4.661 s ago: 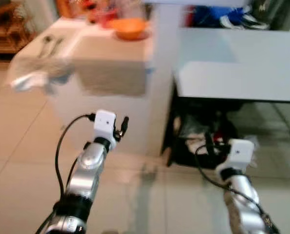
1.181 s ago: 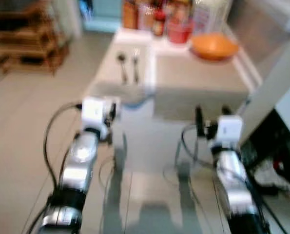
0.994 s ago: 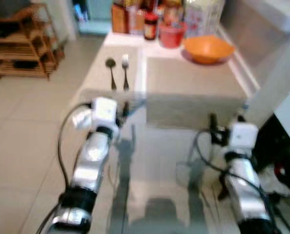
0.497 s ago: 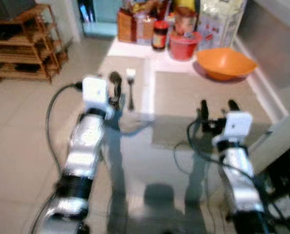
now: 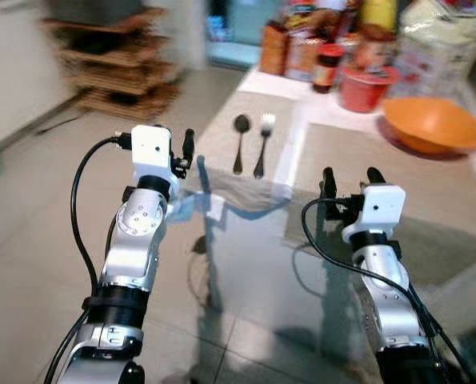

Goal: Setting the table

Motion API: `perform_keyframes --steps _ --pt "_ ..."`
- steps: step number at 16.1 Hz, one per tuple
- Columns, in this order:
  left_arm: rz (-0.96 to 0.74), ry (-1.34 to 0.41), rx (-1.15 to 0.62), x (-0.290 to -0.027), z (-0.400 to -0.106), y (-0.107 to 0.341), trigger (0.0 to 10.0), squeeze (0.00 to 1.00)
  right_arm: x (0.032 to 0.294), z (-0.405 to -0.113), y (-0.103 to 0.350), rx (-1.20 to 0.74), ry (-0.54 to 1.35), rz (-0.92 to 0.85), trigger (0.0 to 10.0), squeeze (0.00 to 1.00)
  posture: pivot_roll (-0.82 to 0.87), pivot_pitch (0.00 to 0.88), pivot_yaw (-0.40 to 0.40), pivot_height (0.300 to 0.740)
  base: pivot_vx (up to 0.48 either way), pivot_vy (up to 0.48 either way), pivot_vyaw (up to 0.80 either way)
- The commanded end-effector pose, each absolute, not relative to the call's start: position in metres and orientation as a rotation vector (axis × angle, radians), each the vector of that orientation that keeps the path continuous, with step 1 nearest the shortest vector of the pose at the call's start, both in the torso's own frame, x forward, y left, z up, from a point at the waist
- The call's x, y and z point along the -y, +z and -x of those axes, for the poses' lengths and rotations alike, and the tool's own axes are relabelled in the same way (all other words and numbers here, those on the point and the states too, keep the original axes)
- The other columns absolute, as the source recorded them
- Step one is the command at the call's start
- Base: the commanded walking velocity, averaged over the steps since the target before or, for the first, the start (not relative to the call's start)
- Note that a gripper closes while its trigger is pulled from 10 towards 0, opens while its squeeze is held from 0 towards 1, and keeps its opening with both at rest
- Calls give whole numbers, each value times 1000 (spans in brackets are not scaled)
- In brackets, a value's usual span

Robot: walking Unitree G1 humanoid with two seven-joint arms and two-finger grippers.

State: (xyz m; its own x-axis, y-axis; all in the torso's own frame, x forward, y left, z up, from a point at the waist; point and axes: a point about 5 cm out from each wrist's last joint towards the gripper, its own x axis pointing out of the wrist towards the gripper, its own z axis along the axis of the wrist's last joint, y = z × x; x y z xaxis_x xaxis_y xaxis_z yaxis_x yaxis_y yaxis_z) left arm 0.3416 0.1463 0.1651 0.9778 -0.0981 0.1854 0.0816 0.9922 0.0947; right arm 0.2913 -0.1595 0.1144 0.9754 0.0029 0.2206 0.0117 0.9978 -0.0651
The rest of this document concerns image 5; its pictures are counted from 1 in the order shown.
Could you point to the small grey placemat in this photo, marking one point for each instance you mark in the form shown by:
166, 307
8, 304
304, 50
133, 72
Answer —
222, 152

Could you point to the metal spoon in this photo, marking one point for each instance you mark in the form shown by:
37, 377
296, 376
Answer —
241, 125

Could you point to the red printed snack packet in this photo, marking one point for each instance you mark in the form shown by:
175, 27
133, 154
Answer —
310, 32

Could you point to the large grey placemat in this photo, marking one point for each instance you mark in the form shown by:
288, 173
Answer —
414, 208

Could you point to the dark sauce bottle red cap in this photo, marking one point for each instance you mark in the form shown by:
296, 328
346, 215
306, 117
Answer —
326, 70

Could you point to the orange plastic bowl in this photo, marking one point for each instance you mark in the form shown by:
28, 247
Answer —
434, 124

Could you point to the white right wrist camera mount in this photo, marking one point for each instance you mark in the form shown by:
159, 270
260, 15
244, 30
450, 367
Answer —
379, 210

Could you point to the metal fork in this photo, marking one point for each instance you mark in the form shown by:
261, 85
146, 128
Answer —
264, 136

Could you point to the orange food carton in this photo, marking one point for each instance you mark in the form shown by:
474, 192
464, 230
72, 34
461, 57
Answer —
274, 48

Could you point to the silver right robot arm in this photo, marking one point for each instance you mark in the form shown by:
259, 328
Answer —
386, 296

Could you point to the yellow bottle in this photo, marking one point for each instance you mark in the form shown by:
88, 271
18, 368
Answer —
379, 14

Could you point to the dark box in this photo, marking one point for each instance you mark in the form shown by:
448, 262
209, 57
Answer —
94, 10

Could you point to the jar with brown lid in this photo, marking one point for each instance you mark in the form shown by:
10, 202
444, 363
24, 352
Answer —
375, 48

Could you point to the wooden slatted shelf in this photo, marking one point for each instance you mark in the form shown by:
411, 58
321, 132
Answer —
118, 72

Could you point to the red plastic tub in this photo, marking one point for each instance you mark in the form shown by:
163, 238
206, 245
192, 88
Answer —
366, 88

